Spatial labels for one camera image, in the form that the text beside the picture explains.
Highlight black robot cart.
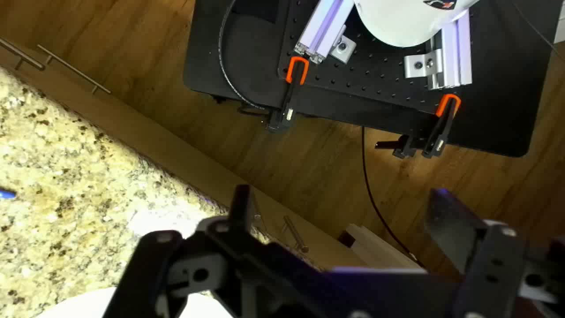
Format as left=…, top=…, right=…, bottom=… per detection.
left=182, top=0, right=562, bottom=159

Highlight light wood vanity cabinet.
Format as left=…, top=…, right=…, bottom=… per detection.
left=0, top=42, right=429, bottom=276

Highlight thin black floor cable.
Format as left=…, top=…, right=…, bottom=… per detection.
left=359, top=125, right=422, bottom=261

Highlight metal drawer bar handle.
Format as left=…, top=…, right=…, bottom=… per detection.
left=0, top=37, right=46, bottom=72
left=37, top=42, right=113, bottom=97

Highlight aluminium mounting rail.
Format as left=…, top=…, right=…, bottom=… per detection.
left=431, top=9, right=477, bottom=92
left=293, top=0, right=357, bottom=65

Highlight orange black clamp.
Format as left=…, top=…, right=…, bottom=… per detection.
left=269, top=55, right=313, bottom=132
left=376, top=92, right=465, bottom=161

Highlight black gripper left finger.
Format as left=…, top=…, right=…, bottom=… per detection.
left=104, top=184, right=323, bottom=318

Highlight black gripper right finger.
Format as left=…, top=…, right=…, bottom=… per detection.
left=426, top=189, right=565, bottom=318

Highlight black cart cable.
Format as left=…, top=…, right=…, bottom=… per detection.
left=216, top=0, right=297, bottom=120

